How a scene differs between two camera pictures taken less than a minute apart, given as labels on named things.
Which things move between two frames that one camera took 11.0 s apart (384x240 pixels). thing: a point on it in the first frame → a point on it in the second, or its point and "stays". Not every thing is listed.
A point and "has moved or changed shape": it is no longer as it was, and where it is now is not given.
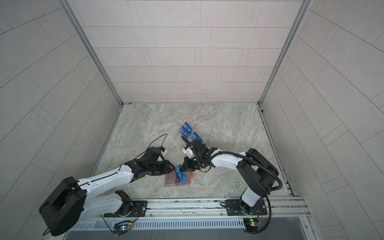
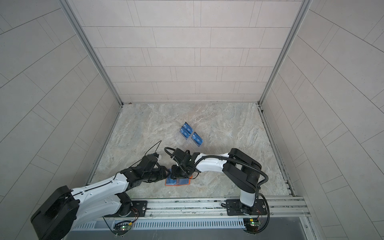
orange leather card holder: (170, 179) stays
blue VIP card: (184, 132) stays
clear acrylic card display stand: (187, 132) stays
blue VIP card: (179, 174) has moved or changed shape
